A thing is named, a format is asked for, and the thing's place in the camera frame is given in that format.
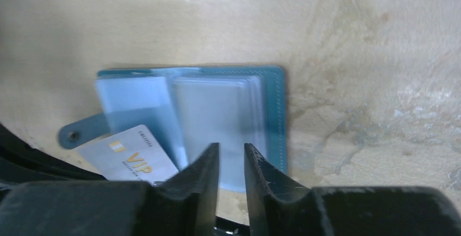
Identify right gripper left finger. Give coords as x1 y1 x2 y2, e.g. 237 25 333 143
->
1 143 220 235

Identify blue card holder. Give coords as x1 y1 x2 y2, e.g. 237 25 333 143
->
58 66 287 192

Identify white VIP card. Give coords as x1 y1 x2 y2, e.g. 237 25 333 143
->
77 125 178 184

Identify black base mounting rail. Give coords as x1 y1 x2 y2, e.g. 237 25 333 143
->
1 126 104 190

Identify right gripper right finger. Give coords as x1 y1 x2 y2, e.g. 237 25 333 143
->
244 144 460 235

